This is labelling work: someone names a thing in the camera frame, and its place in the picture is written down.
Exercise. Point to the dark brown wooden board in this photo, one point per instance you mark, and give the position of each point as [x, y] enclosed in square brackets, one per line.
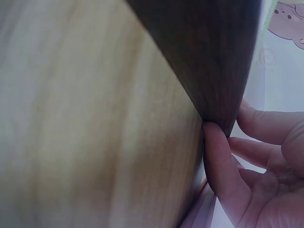
[197, 54]

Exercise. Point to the person's right hand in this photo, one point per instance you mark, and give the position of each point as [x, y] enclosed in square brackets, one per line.
[261, 194]

